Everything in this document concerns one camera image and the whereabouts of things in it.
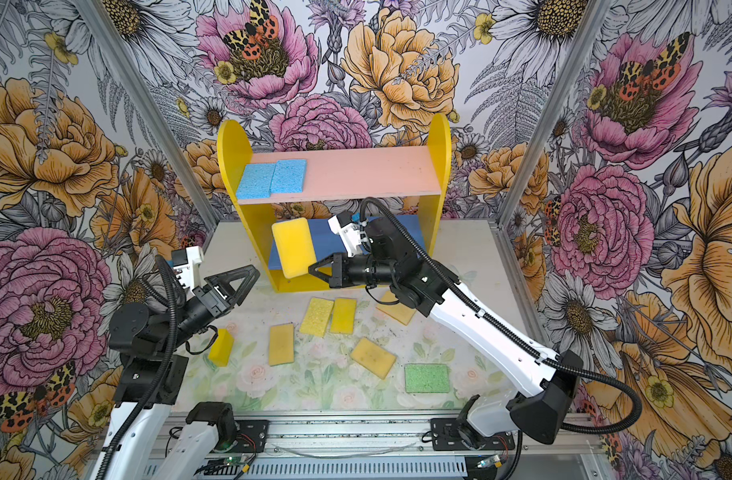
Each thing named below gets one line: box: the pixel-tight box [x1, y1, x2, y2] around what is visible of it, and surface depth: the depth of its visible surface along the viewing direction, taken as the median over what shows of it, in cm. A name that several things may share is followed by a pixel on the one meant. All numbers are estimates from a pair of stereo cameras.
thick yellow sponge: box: [272, 217, 317, 279], surface depth 62 cm
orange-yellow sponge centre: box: [350, 337, 396, 380], surface depth 88 cm
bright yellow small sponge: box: [330, 298, 357, 334], surface depth 96 cm
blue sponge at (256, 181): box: [236, 163, 276, 200], surface depth 74 cm
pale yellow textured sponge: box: [300, 297, 334, 337], surface depth 96 cm
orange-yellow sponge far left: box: [269, 323, 295, 367], surface depth 91 cm
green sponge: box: [404, 363, 450, 393], surface depth 83 cm
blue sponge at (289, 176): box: [270, 159, 307, 193], surface depth 76 cm
